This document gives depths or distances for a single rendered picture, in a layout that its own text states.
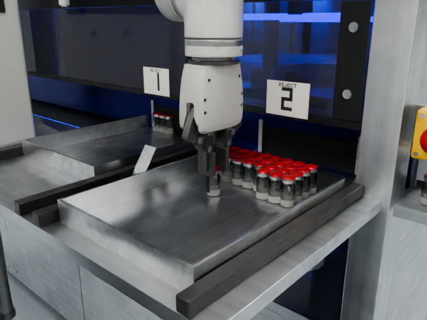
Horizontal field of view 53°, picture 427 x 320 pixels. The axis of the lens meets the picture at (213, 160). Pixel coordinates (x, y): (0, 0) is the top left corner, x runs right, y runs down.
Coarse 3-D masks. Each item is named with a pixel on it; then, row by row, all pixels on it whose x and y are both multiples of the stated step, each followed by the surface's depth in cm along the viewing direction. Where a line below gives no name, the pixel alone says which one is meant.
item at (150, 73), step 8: (144, 72) 97; (152, 72) 95; (160, 72) 94; (168, 72) 92; (144, 80) 98; (152, 80) 96; (160, 80) 94; (168, 80) 93; (144, 88) 99; (152, 88) 97; (160, 88) 95; (168, 88) 93; (168, 96) 94
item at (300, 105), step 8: (272, 80) 75; (272, 88) 76; (280, 88) 74; (296, 88) 72; (304, 88) 71; (272, 96) 76; (280, 96) 75; (288, 96) 74; (296, 96) 73; (304, 96) 72; (272, 104) 76; (280, 104) 75; (288, 104) 74; (296, 104) 73; (304, 104) 72; (272, 112) 77; (280, 112) 76; (288, 112) 74; (296, 112) 73; (304, 112) 72
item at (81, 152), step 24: (120, 120) 106; (144, 120) 112; (24, 144) 88; (48, 144) 93; (72, 144) 97; (96, 144) 97; (120, 144) 97; (144, 144) 97; (168, 144) 97; (192, 144) 89; (72, 168) 77; (96, 168) 73
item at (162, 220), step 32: (192, 160) 78; (96, 192) 63; (128, 192) 68; (160, 192) 70; (192, 192) 70; (224, 192) 70; (320, 192) 61; (64, 224) 59; (96, 224) 53; (128, 224) 59; (160, 224) 59; (192, 224) 59; (224, 224) 59; (256, 224) 59; (128, 256) 50; (160, 256) 46; (192, 256) 51; (224, 256) 46
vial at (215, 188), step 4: (216, 172) 67; (216, 176) 67; (212, 180) 67; (216, 180) 67; (212, 184) 68; (216, 184) 68; (212, 188) 68; (216, 188) 68; (212, 192) 68; (216, 192) 68
